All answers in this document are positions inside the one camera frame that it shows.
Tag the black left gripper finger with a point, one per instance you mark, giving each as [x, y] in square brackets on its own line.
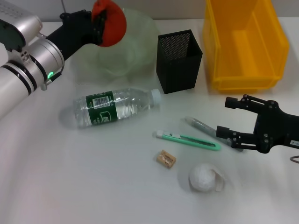
[99, 28]

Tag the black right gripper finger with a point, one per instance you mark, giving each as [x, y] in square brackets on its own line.
[245, 102]
[240, 140]

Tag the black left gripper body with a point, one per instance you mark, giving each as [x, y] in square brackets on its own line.
[70, 32]

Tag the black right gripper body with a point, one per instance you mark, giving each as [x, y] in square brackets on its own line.
[275, 128]

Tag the red-orange fruit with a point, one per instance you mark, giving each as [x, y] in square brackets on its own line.
[114, 25]

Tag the white paper ball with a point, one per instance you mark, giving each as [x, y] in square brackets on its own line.
[203, 178]

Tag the clear green-label water bottle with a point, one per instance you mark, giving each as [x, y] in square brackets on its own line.
[105, 107]

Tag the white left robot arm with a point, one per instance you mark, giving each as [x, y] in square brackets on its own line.
[21, 79]

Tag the translucent green fruit plate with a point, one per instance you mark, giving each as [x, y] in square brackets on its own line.
[130, 53]

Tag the grey pen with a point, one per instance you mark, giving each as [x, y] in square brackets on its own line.
[198, 124]

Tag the green utility knife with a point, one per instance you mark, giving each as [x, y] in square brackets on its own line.
[187, 139]

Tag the black mesh pen holder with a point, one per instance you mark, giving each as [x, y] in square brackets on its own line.
[180, 70]

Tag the yellow plastic bin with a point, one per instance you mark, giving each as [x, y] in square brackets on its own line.
[245, 51]

